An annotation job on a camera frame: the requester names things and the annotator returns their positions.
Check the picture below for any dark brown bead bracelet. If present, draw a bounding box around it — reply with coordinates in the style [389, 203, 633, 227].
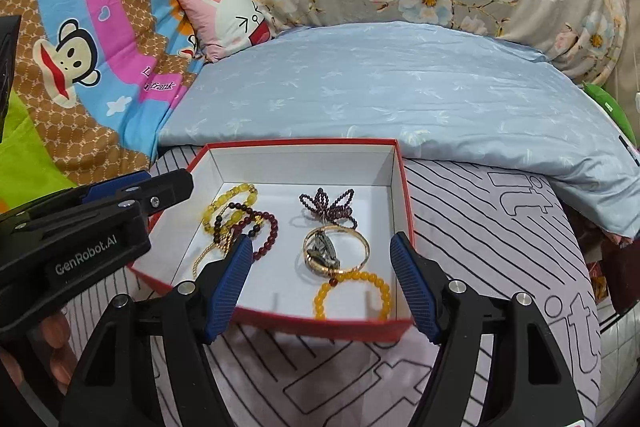
[211, 201, 264, 253]

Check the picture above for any yellow amber chunky bracelet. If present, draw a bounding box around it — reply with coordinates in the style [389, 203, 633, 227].
[200, 182, 260, 233]

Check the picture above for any gold small bead bracelet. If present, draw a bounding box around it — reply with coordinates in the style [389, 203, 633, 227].
[192, 225, 237, 281]

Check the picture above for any dark red bead bracelet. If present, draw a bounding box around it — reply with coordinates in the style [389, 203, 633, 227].
[226, 209, 279, 263]

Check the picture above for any silver metal wristwatch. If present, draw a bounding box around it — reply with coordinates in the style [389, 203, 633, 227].
[306, 231, 341, 269]

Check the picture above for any rose gold bangle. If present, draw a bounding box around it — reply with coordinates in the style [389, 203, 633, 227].
[302, 225, 371, 279]

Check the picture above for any yellow round bead bracelet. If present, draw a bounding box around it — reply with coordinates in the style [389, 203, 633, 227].
[312, 270, 393, 322]

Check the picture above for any person's left hand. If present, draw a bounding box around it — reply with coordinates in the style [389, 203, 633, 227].
[1, 311, 77, 395]

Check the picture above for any colourful monkey cartoon blanket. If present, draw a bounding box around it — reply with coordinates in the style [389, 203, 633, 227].
[1, 0, 203, 209]

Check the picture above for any grey striped bed sheet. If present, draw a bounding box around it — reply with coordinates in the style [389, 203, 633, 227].
[66, 148, 601, 426]

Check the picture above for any red cardboard box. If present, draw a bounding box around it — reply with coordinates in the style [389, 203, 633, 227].
[130, 139, 413, 343]

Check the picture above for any pink cartoon pillow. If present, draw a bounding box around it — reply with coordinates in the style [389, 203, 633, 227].
[178, 0, 271, 62]

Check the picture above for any light blue quilt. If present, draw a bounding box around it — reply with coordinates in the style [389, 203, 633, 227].
[158, 22, 639, 237]

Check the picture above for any green plastic object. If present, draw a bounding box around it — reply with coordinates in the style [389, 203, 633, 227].
[582, 83, 638, 146]

